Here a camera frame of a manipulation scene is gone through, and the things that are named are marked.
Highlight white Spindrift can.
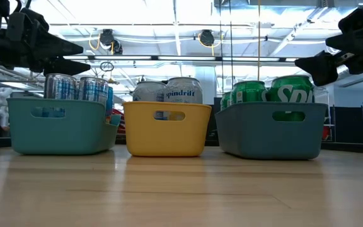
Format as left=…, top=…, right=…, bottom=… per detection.
left=163, top=76, right=204, bottom=121
left=132, top=81, right=167, bottom=103

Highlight yellow plastic bin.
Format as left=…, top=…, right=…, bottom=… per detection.
left=123, top=100, right=212, bottom=158

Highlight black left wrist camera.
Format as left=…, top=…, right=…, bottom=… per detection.
left=6, top=6, right=50, bottom=40

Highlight black partition panels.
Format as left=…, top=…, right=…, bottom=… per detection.
left=328, top=102, right=363, bottom=146

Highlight dark blue plastic bin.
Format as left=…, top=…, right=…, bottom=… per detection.
left=214, top=101, right=328, bottom=161

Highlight teal plastic bin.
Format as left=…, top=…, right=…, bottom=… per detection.
left=6, top=96, right=122, bottom=156

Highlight black ceiling cable reel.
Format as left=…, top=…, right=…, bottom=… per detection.
left=99, top=28, right=124, bottom=55
left=199, top=29, right=216, bottom=47

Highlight white pillar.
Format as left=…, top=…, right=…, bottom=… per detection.
left=202, top=66, right=217, bottom=98

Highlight slim silver blue can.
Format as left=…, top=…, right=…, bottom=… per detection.
left=105, top=86, right=114, bottom=117
left=78, top=76, right=110, bottom=107
left=43, top=73, right=79, bottom=118

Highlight black hanging cable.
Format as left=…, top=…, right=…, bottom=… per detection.
left=229, top=0, right=234, bottom=84
left=218, top=0, right=224, bottom=95

